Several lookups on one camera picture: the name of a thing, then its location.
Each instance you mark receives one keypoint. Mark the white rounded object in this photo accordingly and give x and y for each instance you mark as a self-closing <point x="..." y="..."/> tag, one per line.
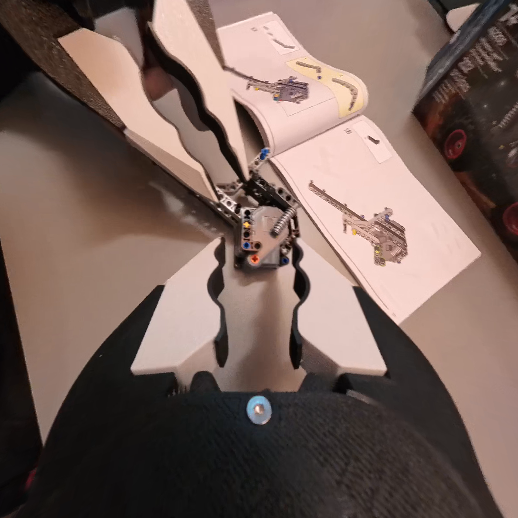
<point x="461" y="18"/>

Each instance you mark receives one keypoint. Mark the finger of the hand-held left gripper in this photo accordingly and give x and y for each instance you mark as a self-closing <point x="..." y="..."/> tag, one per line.
<point x="194" y="40"/>
<point x="113" y="81"/>

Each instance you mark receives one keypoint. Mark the dark printed toy box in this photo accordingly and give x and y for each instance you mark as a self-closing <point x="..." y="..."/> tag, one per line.
<point x="477" y="121"/>

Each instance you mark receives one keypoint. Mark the grey black toy brick assembly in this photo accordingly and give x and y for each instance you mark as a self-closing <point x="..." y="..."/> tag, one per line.
<point x="263" y="220"/>

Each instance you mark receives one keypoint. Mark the open instruction booklet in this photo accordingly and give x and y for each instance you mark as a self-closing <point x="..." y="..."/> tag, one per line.
<point x="364" y="182"/>

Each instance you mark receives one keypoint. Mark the person's dark clothing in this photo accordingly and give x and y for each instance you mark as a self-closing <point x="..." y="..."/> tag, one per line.
<point x="12" y="364"/>

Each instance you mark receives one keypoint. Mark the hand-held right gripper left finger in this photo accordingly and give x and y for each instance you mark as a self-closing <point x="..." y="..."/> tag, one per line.
<point x="178" y="327"/>

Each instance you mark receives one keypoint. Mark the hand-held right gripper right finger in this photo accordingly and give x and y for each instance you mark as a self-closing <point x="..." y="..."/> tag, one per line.
<point x="344" y="332"/>

